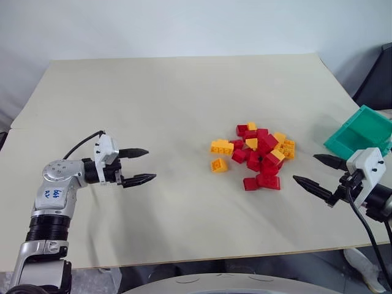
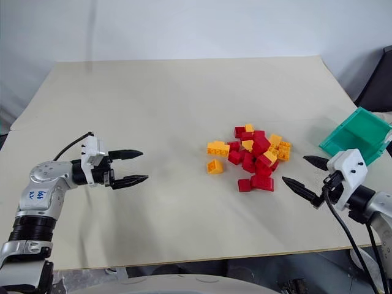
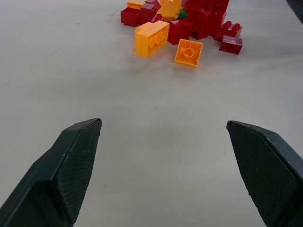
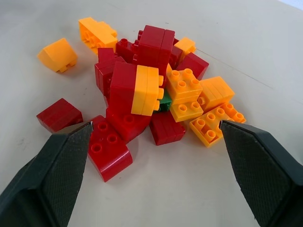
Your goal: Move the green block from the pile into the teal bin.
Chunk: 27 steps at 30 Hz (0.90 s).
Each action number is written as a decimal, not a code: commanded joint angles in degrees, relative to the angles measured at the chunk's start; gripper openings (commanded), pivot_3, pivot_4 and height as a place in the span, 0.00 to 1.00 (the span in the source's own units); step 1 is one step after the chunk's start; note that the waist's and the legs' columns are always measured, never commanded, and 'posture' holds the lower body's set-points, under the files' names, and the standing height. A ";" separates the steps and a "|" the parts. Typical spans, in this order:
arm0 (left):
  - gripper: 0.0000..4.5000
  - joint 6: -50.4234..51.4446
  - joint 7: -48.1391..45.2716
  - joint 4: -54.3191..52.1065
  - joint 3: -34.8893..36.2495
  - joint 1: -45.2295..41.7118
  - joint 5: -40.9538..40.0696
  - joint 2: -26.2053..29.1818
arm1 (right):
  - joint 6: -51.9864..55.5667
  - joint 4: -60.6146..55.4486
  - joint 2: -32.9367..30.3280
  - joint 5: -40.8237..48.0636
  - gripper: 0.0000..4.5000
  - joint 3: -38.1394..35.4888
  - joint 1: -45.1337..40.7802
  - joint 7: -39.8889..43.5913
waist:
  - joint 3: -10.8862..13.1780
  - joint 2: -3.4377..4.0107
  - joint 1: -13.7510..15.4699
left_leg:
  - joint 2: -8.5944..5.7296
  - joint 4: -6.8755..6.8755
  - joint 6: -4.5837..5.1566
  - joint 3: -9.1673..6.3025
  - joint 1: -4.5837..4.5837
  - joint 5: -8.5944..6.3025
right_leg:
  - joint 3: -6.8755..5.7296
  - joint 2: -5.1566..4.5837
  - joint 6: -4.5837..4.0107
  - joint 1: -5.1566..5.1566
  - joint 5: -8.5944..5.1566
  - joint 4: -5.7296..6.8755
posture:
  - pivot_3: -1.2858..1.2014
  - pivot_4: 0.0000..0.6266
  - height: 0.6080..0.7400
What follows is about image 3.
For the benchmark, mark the dark object at corner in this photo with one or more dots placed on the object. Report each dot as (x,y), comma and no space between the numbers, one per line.
(296,8)

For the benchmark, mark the dark red building block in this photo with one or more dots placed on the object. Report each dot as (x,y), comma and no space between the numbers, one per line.
(148,11)

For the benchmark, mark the small yellow square brick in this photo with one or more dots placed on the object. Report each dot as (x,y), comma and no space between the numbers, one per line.
(188,52)

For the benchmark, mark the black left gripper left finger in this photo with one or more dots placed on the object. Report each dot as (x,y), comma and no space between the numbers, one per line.
(47,179)

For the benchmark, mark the yellow plastic building brick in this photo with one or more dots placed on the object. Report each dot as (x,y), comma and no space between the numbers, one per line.
(167,11)

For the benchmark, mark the large yellow brick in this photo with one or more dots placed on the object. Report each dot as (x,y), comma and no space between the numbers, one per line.
(151,39)

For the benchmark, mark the small dark red brick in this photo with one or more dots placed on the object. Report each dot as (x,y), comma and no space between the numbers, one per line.
(230,44)

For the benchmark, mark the large red building block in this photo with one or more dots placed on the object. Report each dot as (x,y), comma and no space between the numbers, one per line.
(203,22)

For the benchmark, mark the green plastic building brick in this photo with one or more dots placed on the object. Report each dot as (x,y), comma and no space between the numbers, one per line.
(182,14)

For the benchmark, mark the red upside-down building brick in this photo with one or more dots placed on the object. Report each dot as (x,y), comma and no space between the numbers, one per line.
(130,17)

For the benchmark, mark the tall red building block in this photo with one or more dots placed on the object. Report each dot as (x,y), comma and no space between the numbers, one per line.
(213,4)

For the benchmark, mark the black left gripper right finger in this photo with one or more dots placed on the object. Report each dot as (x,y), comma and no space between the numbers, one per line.
(267,170)

